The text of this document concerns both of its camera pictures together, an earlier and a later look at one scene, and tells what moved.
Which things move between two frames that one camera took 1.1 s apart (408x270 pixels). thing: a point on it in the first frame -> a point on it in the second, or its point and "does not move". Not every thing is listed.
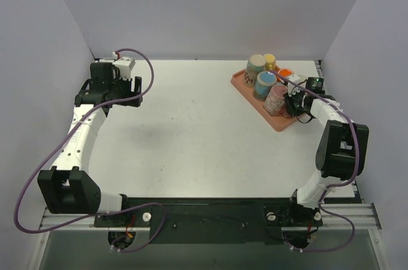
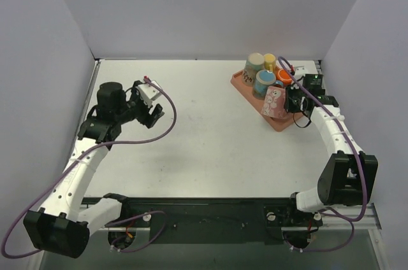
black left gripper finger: [137, 102] -> [158, 113]
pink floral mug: [275, 103] does not move
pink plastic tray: [280, 122] does not move
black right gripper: [291, 104] does not move
